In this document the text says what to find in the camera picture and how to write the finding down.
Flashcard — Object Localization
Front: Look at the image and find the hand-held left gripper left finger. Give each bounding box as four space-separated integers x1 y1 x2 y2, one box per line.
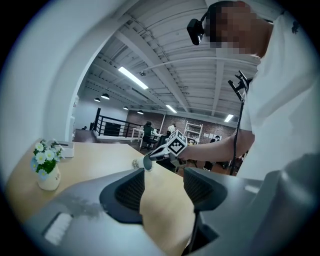
22 168 181 256

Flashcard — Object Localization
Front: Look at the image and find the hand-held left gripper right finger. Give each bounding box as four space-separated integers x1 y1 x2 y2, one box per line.
182 152 320 256

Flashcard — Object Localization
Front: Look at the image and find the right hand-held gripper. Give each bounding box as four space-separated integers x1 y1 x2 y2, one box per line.
143 128 188 173

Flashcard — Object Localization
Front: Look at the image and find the small white cup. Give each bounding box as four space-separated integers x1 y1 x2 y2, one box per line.
131 154 146 171

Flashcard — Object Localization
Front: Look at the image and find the person's right forearm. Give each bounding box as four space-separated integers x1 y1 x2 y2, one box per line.
183 129 256 166

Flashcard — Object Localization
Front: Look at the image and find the white table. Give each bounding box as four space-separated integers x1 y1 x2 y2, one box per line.
131 126 165 149

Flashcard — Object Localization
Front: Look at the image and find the white shelf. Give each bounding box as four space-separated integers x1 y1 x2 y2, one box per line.
183 120 204 146

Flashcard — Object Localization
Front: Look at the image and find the black metal railing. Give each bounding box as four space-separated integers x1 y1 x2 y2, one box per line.
92 107 144 141

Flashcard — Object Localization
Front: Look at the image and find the white tissue box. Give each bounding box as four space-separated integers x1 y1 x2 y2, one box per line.
51 140 75 159

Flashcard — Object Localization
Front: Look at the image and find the cream flowerpot with daisies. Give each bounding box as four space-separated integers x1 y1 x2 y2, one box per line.
30 138 67 192

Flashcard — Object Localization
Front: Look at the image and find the person's white shirt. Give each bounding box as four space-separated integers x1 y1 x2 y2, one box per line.
234 9 320 181

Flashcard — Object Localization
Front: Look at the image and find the person's head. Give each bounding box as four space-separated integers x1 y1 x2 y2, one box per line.
206 0 275 60

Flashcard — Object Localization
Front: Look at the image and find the black cable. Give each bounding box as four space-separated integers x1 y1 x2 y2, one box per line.
229 98 246 176

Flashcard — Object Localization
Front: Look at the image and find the black chest mount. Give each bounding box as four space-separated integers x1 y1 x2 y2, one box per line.
227 69 254 102

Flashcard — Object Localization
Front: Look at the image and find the black head camera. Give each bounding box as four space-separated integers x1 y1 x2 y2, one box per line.
186 11 210 47

